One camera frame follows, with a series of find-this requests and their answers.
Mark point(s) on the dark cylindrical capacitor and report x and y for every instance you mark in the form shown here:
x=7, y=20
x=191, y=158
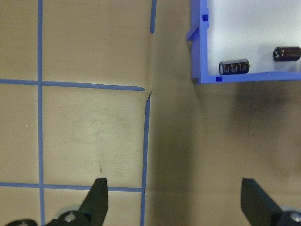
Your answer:
x=234, y=67
x=288, y=54

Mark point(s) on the white foam liner under capacitors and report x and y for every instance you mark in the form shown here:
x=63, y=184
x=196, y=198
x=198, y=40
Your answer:
x=247, y=28

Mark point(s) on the blue bin with capacitors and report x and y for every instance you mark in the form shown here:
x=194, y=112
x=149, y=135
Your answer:
x=202, y=58

